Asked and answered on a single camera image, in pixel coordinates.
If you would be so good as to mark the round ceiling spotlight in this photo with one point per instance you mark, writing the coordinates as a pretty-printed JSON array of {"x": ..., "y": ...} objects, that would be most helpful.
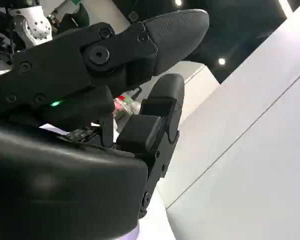
[{"x": 221, "y": 61}]

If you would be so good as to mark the lilac plate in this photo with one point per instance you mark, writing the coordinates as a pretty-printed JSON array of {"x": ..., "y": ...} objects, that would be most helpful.
[{"x": 133, "y": 232}]

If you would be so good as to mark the red and green small bottle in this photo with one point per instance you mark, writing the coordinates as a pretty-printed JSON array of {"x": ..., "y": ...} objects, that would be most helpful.
[{"x": 123, "y": 105}]

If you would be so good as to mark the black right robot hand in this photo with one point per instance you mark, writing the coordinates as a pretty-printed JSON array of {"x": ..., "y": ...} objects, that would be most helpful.
[{"x": 52, "y": 180}]

